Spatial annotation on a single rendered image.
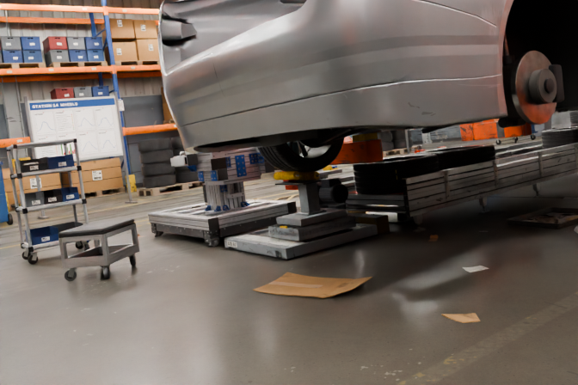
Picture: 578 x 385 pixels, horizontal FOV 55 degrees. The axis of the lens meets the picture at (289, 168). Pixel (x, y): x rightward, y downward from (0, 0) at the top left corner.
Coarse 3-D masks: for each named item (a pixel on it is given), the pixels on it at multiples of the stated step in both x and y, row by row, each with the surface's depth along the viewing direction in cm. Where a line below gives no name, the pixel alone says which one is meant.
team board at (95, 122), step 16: (112, 96) 949; (32, 112) 875; (48, 112) 889; (64, 112) 903; (80, 112) 918; (96, 112) 933; (112, 112) 949; (32, 128) 875; (48, 128) 889; (64, 128) 902; (80, 128) 917; (96, 128) 933; (112, 128) 948; (80, 144) 917; (96, 144) 932; (112, 144) 947; (128, 176) 961; (128, 192) 963
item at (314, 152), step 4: (300, 144) 395; (332, 144) 388; (288, 148) 366; (300, 148) 396; (304, 148) 397; (312, 148) 404; (316, 148) 400; (320, 148) 395; (324, 148) 391; (328, 148) 387; (292, 152) 368; (304, 152) 399; (308, 152) 403; (312, 152) 398; (316, 152) 394; (320, 152) 389; (324, 152) 385; (328, 152) 385; (300, 156) 372; (304, 156) 397; (308, 156) 392; (312, 156) 387; (316, 156) 382; (320, 156) 381; (308, 160) 375; (312, 160) 377
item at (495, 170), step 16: (576, 144) 511; (496, 160) 443; (512, 160) 455; (528, 160) 468; (544, 160) 483; (576, 160) 510; (416, 176) 390; (432, 176) 399; (448, 176) 413; (464, 176) 419; (480, 176) 430; (496, 176) 441; (416, 192) 389; (448, 192) 407
